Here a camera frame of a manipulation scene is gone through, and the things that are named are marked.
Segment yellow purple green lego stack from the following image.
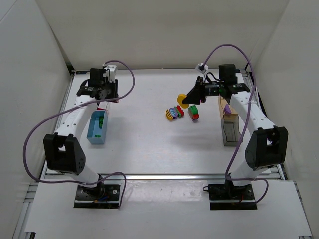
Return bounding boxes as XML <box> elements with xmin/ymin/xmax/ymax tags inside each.
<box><xmin>165</xmin><ymin>105</ymin><xmax>184</xmax><ymax>121</ymax></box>

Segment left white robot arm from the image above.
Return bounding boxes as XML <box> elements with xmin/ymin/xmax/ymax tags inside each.
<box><xmin>43</xmin><ymin>65</ymin><xmax>118</xmax><ymax>188</ymax></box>

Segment purple lego piece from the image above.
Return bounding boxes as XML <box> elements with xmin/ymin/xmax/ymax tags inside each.
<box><xmin>223</xmin><ymin>104</ymin><xmax>232</xmax><ymax>115</ymax></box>

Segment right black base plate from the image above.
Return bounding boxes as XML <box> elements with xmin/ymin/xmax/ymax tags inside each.
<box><xmin>202</xmin><ymin>183</ymin><xmax>257</xmax><ymax>211</ymax></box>

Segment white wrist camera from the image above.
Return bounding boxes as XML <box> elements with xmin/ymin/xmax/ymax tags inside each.
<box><xmin>103</xmin><ymin>65</ymin><xmax>118</xmax><ymax>83</ymax></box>
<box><xmin>195</xmin><ymin>63</ymin><xmax>209</xmax><ymax>74</ymax></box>

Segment red green lego stack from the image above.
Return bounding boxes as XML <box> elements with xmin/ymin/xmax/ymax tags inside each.
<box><xmin>188</xmin><ymin>105</ymin><xmax>199</xmax><ymax>122</ymax></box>
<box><xmin>94</xmin><ymin>116</ymin><xmax>104</xmax><ymax>138</ymax></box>

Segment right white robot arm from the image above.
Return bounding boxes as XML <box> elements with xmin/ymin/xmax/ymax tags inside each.
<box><xmin>177</xmin><ymin>64</ymin><xmax>288</xmax><ymax>187</ymax></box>

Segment yellow round lego brick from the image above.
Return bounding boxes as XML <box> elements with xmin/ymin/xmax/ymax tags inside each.
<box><xmin>177</xmin><ymin>93</ymin><xmax>189</xmax><ymax>109</ymax></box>

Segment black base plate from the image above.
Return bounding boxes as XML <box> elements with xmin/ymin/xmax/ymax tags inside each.
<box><xmin>73</xmin><ymin>182</ymin><xmax>121</xmax><ymax>209</ymax></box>
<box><xmin>202</xmin><ymin>183</ymin><xmax>257</xmax><ymax>211</ymax></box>

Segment clear container with red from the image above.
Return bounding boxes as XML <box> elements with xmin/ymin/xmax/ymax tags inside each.
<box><xmin>97</xmin><ymin>101</ymin><xmax>111</xmax><ymax>115</ymax></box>

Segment grey translucent container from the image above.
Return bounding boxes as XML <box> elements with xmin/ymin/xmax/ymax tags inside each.
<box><xmin>221</xmin><ymin>115</ymin><xmax>241</xmax><ymax>147</ymax></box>

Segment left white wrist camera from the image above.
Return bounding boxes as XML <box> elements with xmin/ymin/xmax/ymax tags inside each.
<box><xmin>103</xmin><ymin>65</ymin><xmax>118</xmax><ymax>83</ymax></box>

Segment red green top lego stack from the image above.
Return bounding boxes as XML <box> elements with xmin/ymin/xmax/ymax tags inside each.
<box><xmin>188</xmin><ymin>105</ymin><xmax>199</xmax><ymax>122</ymax></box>

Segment blue container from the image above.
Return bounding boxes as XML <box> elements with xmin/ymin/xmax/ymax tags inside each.
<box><xmin>86</xmin><ymin>110</ymin><xmax>108</xmax><ymax>145</ymax></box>

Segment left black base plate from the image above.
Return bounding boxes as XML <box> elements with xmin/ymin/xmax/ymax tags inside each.
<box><xmin>73</xmin><ymin>182</ymin><xmax>121</xmax><ymax>209</ymax></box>

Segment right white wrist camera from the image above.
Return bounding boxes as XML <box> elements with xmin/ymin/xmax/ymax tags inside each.
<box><xmin>195</xmin><ymin>63</ymin><xmax>209</xmax><ymax>74</ymax></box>

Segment orange translucent container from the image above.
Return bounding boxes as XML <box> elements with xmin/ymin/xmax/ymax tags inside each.
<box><xmin>218</xmin><ymin>96</ymin><xmax>238</xmax><ymax>121</ymax></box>

